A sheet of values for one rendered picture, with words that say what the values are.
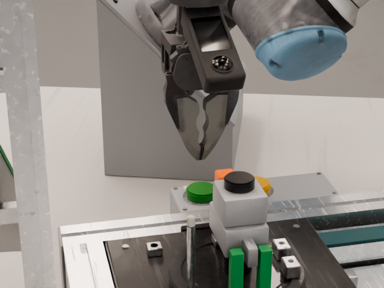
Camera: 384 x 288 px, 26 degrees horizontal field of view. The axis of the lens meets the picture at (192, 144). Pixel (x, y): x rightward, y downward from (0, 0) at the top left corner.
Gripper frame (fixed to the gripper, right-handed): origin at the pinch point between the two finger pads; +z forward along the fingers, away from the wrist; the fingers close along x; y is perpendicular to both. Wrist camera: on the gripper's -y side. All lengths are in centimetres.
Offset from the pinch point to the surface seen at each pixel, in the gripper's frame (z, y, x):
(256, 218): -4.1, -24.1, 0.4
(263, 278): 1.2, -26.4, 0.3
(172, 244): 5.2, -12.1, 6.2
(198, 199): 5.6, -1.8, 0.7
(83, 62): 102, 337, -16
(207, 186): 5.0, 0.3, -0.9
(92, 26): 102, 405, -29
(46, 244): -15, -43, 21
